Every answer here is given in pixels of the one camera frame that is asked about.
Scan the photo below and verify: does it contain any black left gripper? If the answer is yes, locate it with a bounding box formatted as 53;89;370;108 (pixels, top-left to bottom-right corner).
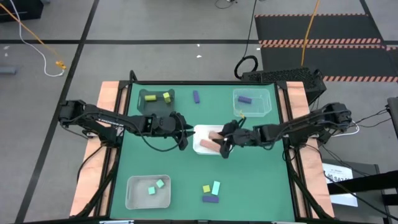
154;111;196;152

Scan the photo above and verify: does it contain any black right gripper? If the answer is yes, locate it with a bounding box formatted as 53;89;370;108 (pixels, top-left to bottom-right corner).
213;119;264;159

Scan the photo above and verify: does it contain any long orange block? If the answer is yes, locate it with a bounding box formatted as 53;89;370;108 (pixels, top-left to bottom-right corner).
199;139;222;154

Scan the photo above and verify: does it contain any white plastic bin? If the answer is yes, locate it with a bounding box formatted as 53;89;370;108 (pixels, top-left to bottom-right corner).
192;123;234;156

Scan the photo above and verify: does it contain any dark grey plastic bin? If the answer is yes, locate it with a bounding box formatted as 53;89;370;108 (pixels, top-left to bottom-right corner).
137;88;177;118

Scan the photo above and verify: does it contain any clear plastic bin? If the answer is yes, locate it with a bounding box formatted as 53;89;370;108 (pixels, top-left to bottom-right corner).
232;88;273;118

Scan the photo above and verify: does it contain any green table mat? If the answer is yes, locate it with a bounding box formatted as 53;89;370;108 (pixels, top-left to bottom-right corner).
109;82;296;222

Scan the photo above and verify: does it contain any light grey plastic bin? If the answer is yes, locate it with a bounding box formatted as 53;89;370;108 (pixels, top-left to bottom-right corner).
125;174;172;210

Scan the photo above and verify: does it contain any white paper sheet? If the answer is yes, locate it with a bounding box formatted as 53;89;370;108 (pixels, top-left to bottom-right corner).
322;162;359;208

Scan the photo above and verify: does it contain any black mat with striped edge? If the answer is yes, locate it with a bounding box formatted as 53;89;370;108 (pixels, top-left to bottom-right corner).
254;13;382;45
259;43;398;83

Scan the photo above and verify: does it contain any grey side table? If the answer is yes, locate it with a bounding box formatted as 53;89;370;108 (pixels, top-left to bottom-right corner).
322;158;398;224

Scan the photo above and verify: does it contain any black cabinet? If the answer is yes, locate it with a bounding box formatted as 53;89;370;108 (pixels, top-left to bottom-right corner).
0;0;44;23

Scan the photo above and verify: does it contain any black table frame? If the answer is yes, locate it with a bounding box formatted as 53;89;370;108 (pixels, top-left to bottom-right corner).
70;70;335;224

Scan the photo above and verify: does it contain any black hanging cable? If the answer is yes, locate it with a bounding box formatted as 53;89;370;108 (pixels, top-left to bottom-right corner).
233;0;259;80

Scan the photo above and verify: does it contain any thin black cable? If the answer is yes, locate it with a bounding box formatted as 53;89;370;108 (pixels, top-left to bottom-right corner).
214;0;239;9

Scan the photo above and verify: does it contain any yellow hanging cable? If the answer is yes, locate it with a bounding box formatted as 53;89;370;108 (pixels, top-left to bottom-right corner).
300;0;321;67

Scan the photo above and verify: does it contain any white floor cable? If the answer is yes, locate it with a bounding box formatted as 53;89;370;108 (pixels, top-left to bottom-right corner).
9;0;65;78

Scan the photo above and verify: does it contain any orange floor cable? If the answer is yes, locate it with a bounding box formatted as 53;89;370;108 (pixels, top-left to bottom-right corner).
0;2;63;63

